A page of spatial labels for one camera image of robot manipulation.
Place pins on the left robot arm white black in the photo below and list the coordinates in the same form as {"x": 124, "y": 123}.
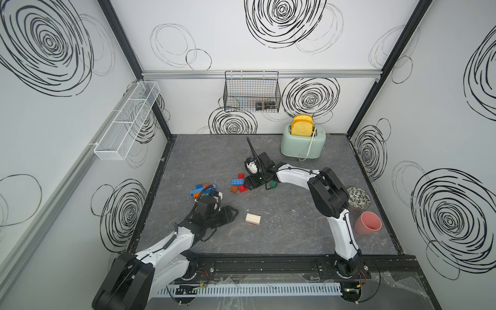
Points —
{"x": 135, "y": 278}

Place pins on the white cable duct strip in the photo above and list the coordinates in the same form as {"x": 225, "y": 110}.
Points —
{"x": 252, "y": 290}

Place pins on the black corner frame post left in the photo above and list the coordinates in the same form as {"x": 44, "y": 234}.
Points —
{"x": 120, "y": 35}

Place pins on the mint green toaster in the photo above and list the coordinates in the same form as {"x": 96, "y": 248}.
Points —
{"x": 301, "y": 146}

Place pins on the grey wall rail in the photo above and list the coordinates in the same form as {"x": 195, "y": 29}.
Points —
{"x": 245, "y": 74}

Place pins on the black wire wall basket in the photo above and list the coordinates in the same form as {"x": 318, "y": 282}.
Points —
{"x": 252, "y": 95}

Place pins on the patterned ceramic bowl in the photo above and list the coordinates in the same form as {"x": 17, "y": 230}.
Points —
{"x": 359, "y": 199}

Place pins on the black corner frame post right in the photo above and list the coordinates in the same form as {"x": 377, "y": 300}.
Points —
{"x": 404, "y": 38}

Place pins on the pink plastic cup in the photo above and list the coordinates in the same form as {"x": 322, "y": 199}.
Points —
{"x": 367, "y": 224}

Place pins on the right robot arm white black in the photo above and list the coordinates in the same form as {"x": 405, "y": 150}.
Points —
{"x": 329, "y": 196}

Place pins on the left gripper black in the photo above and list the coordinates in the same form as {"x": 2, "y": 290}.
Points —
{"x": 227, "y": 216}

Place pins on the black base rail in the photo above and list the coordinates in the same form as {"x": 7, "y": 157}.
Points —
{"x": 323, "y": 266}

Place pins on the light blue long lego brick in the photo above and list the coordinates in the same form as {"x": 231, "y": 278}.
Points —
{"x": 237, "y": 181}

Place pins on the yellow toast slice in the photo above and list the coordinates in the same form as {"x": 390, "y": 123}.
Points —
{"x": 302, "y": 125}

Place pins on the white lego brick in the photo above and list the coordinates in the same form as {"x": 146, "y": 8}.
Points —
{"x": 253, "y": 219}

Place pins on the black corner frame post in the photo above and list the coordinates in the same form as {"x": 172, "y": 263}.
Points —
{"x": 120, "y": 35}
{"x": 404, "y": 38}

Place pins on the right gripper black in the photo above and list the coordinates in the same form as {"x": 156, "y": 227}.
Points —
{"x": 251, "y": 182}

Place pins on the white wire wall shelf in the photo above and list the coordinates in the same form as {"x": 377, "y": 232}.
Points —
{"x": 118, "y": 139}

